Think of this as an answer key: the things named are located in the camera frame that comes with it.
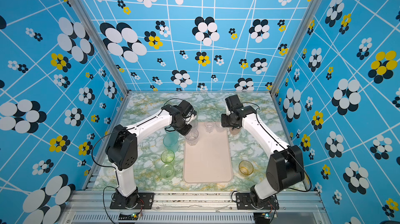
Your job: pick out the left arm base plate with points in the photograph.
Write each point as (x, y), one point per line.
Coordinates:
(138, 201)

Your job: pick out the clear ribbed glass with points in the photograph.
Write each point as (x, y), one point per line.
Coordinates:
(209, 126)

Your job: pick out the clear smooth glass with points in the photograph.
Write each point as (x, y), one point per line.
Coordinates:
(192, 137)

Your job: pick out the clear faceted glass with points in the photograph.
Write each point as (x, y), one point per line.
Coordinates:
(219, 127)

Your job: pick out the green smooth glass rear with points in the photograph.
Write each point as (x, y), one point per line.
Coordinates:
(168, 157)

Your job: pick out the aluminium front rail frame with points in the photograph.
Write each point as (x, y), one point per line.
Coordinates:
(195, 207)

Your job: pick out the light green textured cup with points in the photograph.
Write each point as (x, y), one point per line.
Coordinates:
(194, 122)

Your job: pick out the pink rectangular plastic tray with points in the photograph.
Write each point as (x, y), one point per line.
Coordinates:
(207, 159)

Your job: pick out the pink textured cup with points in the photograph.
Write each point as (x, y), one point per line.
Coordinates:
(234, 131)

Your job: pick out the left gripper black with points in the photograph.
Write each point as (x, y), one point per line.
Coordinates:
(185, 132)

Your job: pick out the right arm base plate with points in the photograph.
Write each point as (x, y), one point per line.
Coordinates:
(250, 201)

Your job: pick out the amber yellow glass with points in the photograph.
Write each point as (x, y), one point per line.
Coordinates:
(246, 168)

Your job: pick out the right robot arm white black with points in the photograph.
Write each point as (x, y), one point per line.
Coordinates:
(285, 162)

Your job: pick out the pale green textured cup front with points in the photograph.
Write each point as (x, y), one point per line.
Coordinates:
(167, 171)

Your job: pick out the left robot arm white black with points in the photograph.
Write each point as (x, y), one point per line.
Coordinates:
(122, 149)

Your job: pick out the teal textured cup front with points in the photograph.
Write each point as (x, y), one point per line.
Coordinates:
(170, 141)

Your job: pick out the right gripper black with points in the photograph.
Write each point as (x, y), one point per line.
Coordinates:
(224, 123)

